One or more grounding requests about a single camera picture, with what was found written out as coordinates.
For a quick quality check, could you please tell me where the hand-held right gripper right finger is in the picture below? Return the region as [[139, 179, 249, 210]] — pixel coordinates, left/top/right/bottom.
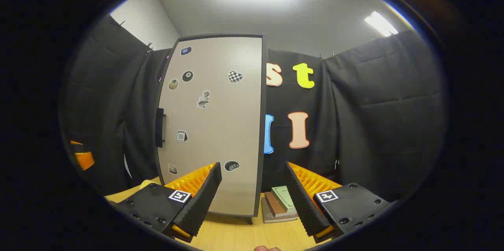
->
[[283, 161, 394, 244]]

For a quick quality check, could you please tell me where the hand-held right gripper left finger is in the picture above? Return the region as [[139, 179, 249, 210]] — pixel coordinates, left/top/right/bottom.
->
[[112, 162, 223, 244]]

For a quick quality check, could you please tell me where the black door handle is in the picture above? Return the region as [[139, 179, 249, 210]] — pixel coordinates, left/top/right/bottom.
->
[[155, 108, 167, 148]]

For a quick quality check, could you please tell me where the brown book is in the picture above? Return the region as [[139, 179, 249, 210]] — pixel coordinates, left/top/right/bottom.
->
[[265, 191, 298, 219]]

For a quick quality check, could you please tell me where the grey book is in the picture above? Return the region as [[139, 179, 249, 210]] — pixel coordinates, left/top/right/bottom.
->
[[261, 197, 298, 224]]

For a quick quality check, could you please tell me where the black backdrop cloth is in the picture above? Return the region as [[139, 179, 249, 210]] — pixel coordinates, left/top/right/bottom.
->
[[63, 15, 447, 204]]

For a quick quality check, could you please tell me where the small ceiling light panel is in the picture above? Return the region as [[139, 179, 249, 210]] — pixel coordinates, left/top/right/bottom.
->
[[364, 11, 399, 37]]

